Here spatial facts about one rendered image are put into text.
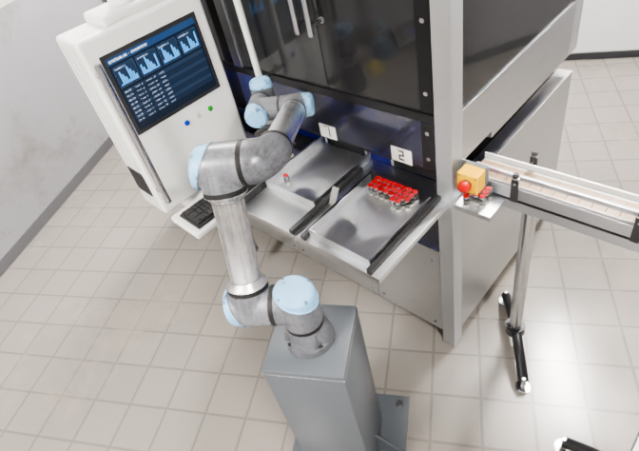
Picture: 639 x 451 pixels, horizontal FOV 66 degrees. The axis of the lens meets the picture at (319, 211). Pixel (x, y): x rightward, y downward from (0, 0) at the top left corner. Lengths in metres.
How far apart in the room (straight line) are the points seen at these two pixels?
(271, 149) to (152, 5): 0.91
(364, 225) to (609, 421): 1.25
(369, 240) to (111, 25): 1.12
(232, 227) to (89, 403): 1.69
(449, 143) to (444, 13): 0.40
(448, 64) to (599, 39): 3.07
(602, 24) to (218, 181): 3.60
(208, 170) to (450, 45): 0.71
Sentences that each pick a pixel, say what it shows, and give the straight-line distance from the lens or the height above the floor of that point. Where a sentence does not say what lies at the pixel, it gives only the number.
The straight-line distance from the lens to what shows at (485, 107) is 1.71.
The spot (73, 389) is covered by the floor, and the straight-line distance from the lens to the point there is 2.89.
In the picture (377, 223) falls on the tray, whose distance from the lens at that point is 1.67.
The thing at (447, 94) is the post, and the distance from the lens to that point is 1.48.
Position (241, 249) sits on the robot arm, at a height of 1.15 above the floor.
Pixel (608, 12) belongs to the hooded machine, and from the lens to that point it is 4.36.
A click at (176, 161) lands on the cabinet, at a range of 2.09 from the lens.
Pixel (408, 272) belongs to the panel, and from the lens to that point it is 2.16.
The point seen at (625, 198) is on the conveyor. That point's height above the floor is 0.93.
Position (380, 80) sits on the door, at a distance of 1.61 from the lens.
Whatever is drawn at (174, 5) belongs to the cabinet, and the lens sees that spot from 1.97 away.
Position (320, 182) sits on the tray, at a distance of 1.88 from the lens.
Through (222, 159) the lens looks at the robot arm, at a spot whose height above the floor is 1.40.
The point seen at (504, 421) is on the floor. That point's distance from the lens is 2.25.
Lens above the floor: 2.03
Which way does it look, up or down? 41 degrees down
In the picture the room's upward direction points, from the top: 14 degrees counter-clockwise
